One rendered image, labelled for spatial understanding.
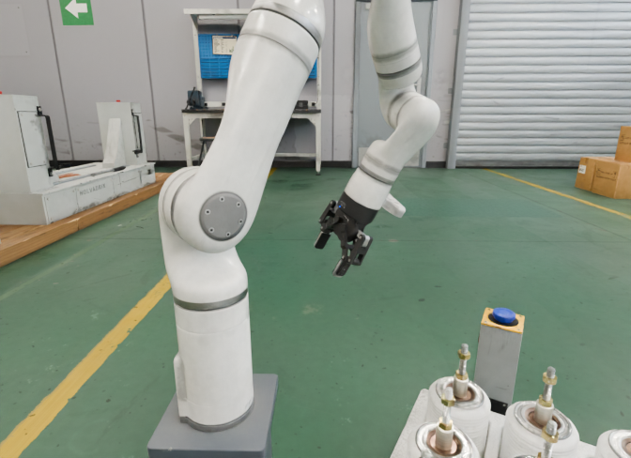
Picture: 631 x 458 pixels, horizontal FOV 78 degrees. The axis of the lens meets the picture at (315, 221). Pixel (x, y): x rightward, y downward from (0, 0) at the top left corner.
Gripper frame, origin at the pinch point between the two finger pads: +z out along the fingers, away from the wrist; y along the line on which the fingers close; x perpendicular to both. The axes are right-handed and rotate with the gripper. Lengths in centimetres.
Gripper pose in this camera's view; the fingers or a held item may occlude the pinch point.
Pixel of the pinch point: (328, 258)
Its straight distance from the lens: 77.7
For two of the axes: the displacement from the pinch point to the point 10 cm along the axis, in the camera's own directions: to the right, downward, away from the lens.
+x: 8.1, 2.0, 5.4
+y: 3.8, 5.3, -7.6
